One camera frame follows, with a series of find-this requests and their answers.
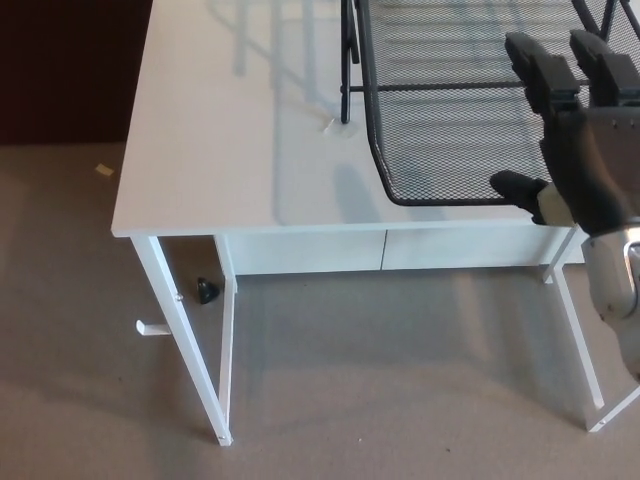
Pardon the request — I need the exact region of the black rubber door stopper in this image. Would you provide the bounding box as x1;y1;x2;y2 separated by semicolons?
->
195;276;220;306

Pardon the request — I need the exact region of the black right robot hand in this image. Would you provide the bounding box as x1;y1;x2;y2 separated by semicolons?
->
489;29;640;237

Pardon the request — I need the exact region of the black mesh file tray layer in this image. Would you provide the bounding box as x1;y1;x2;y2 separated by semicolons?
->
356;0;554;208

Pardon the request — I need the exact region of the white table side hook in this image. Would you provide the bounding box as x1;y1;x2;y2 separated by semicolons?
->
134;319;177;340

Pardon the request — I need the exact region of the white table leg frame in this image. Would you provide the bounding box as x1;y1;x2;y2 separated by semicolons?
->
539;225;640;434
130;233;238;447

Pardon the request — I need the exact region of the dark brown cabinet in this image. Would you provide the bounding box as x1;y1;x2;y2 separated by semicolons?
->
0;0;154;147

